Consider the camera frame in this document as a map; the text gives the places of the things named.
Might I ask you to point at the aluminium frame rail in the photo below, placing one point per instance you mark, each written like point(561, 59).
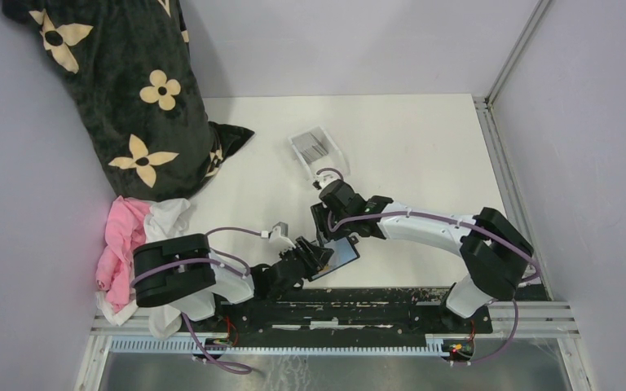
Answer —
point(569, 342)

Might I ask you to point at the black floral plush blanket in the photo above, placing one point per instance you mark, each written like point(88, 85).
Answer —
point(127, 66)

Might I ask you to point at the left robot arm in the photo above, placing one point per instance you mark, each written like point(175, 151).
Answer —
point(170, 270)

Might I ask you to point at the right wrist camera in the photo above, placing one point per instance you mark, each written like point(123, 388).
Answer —
point(322, 182)

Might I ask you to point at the clear plastic card box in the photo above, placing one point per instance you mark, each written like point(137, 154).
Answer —
point(334, 160)

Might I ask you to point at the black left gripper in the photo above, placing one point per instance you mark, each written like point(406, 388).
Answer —
point(315, 257)

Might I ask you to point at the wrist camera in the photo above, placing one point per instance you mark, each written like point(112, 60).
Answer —
point(322, 182)
point(277, 237)

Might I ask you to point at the pink cloth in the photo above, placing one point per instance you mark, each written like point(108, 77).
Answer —
point(124, 232)

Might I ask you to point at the stack of grey cards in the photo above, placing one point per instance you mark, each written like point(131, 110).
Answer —
point(309, 147)

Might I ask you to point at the black card holder wallet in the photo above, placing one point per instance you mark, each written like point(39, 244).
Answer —
point(344, 252)

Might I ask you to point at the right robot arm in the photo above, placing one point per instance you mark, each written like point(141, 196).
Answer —
point(496, 255)

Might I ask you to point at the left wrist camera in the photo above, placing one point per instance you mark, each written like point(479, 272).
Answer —
point(277, 237)

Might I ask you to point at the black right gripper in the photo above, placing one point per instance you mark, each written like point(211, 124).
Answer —
point(319, 211)

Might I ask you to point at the white cloth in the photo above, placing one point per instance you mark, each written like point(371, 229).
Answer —
point(166, 220)

